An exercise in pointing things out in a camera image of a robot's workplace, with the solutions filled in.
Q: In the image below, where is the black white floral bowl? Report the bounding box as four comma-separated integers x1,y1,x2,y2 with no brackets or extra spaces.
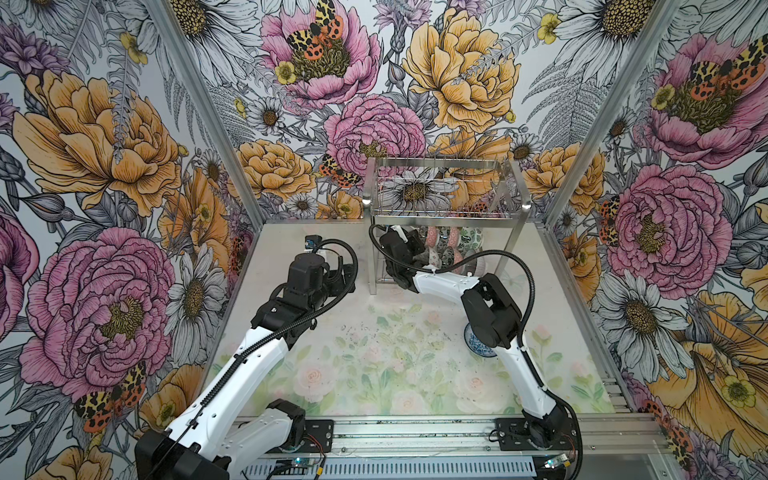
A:
446,227,461,252

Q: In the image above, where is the green leaf pattern bowl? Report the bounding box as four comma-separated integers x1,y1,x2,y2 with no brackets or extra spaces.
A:
458,227,483,256

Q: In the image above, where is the teal geometric pattern bowl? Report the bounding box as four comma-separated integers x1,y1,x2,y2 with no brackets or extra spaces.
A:
427,250,442,268

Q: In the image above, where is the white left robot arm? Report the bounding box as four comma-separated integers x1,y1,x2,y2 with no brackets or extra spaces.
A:
135,249,359,479

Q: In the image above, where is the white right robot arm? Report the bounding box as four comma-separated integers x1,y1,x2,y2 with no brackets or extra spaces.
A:
368,224,581,449

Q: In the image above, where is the steel two-tier dish rack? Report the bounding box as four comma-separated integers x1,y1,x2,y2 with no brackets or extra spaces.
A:
362,157,533,295

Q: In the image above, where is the white blue dotted bowl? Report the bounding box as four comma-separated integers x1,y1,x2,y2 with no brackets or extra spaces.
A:
464,324,497,358

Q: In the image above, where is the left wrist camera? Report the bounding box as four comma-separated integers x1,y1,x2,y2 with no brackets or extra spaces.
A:
304,234,323,252

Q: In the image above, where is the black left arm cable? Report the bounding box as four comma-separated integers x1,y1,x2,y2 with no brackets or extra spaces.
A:
140,238,360,480

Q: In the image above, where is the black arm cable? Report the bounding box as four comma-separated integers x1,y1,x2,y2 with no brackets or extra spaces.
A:
140,238,360,480
368,224,586,480

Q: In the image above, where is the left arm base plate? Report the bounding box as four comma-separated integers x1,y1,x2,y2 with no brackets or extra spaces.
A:
278,419,335,454

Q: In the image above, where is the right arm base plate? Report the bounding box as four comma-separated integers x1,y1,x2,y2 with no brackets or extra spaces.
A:
494,417,577,451

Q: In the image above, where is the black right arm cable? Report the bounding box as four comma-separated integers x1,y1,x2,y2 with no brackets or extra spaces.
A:
368,224,586,480

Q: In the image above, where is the white vented cable duct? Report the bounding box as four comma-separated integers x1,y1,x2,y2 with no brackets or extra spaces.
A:
233,454,536,479

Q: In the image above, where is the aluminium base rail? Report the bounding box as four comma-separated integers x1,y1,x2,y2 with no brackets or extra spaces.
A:
227,412,667,458

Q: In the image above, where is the aluminium left corner post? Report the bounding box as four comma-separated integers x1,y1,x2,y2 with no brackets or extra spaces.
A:
147,1,265,233

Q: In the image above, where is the aluminium corner post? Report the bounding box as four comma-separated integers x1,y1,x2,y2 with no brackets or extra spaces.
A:
543,0,679,229
147,1,265,233

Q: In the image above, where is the aluminium right corner post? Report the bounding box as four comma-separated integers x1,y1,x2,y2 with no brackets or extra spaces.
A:
543,0,679,229

